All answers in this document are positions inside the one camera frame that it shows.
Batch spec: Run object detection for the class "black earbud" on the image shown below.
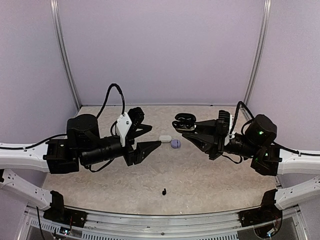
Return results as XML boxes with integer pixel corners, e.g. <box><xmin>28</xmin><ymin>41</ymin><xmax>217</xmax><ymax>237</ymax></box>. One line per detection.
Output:
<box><xmin>162</xmin><ymin>188</ymin><xmax>167</xmax><ymax>196</ymax></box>
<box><xmin>184</xmin><ymin>120</ymin><xmax>194</xmax><ymax>128</ymax></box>

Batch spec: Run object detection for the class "aluminium corner post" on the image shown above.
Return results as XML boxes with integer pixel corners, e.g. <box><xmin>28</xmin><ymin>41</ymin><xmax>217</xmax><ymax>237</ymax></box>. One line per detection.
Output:
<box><xmin>49</xmin><ymin>0</ymin><xmax>82</xmax><ymax>111</ymax></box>
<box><xmin>243</xmin><ymin>0</ymin><xmax>272</xmax><ymax>105</ymax></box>

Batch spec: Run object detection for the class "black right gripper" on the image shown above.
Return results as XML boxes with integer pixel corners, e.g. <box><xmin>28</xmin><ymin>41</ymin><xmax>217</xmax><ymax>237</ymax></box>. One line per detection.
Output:
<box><xmin>182</xmin><ymin>119</ymin><xmax>259</xmax><ymax>161</ymax></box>

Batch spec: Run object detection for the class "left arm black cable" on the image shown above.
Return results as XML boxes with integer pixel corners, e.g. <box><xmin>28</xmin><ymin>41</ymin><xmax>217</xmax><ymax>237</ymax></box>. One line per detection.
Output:
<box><xmin>0</xmin><ymin>83</ymin><xmax>126</xmax><ymax>151</ymax></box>

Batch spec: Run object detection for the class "white earbud charging case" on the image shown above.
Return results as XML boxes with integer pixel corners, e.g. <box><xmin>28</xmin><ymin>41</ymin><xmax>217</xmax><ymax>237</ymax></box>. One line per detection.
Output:
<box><xmin>158</xmin><ymin>135</ymin><xmax>173</xmax><ymax>143</ymax></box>

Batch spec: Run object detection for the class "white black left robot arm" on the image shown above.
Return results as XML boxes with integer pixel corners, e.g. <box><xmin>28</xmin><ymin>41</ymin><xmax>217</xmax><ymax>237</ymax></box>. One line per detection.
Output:
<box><xmin>0</xmin><ymin>107</ymin><xmax>162</xmax><ymax>223</ymax></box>

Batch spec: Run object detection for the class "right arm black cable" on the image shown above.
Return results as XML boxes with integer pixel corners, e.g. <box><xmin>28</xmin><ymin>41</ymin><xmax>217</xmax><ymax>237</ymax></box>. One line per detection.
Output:
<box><xmin>234</xmin><ymin>101</ymin><xmax>320</xmax><ymax>157</ymax></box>

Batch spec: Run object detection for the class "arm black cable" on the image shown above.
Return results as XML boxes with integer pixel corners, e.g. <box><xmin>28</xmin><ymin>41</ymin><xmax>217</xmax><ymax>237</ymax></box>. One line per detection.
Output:
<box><xmin>0</xmin><ymin>83</ymin><xmax>126</xmax><ymax>151</ymax></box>
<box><xmin>234</xmin><ymin>101</ymin><xmax>320</xmax><ymax>157</ymax></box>

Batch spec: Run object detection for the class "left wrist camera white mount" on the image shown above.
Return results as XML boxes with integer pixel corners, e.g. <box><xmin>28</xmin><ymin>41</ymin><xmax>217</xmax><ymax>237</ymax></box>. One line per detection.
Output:
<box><xmin>116</xmin><ymin>112</ymin><xmax>132</xmax><ymax>147</ymax></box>

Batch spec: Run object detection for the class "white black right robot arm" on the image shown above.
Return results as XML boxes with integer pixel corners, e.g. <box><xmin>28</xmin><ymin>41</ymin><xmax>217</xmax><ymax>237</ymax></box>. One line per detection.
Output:
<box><xmin>172</xmin><ymin>110</ymin><xmax>320</xmax><ymax>222</ymax></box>

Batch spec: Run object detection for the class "aluminium front rail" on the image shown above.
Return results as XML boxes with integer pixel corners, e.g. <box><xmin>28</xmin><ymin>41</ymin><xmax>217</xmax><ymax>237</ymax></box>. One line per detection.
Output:
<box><xmin>17</xmin><ymin>204</ymin><xmax>308</xmax><ymax>240</ymax></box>

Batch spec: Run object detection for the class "aluminium corner post right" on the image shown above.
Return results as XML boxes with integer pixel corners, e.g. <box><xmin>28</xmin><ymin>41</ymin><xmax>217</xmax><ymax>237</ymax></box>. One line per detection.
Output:
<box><xmin>243</xmin><ymin>0</ymin><xmax>272</xmax><ymax>105</ymax></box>

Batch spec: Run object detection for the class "black earbud charging case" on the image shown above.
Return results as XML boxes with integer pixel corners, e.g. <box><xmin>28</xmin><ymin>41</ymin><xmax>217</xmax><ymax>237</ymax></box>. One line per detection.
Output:
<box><xmin>172</xmin><ymin>113</ymin><xmax>197</xmax><ymax>133</ymax></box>

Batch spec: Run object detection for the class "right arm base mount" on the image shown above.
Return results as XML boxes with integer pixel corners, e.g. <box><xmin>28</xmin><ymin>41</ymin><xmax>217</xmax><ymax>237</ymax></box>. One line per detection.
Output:
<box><xmin>238</xmin><ymin>189</ymin><xmax>283</xmax><ymax>227</ymax></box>

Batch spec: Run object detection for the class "aluminium corner post left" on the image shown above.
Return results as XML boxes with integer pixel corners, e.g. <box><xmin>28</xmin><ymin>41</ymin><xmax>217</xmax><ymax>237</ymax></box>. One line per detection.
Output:
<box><xmin>49</xmin><ymin>0</ymin><xmax>82</xmax><ymax>111</ymax></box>

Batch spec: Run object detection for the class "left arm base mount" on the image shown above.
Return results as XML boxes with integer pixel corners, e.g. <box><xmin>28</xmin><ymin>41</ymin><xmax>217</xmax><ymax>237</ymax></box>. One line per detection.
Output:
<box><xmin>43</xmin><ymin>190</ymin><xmax>88</xmax><ymax>228</ymax></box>

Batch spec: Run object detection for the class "purple earbud charging case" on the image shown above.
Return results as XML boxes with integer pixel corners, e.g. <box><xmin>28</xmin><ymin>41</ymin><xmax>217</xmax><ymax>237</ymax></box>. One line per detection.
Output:
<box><xmin>170</xmin><ymin>139</ymin><xmax>182</xmax><ymax>149</ymax></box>

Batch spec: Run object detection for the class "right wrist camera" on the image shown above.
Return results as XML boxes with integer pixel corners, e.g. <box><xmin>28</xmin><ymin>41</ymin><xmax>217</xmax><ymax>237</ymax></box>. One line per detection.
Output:
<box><xmin>218</xmin><ymin>110</ymin><xmax>236</xmax><ymax>146</ymax></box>

